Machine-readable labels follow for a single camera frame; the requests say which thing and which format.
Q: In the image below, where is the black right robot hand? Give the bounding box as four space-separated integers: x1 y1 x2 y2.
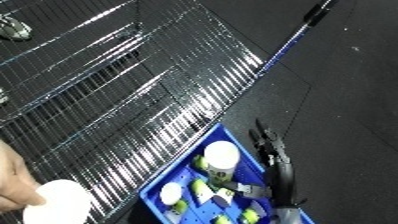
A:
246 118 297 208

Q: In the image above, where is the person's hand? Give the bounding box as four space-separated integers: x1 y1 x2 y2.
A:
0 139 48 215

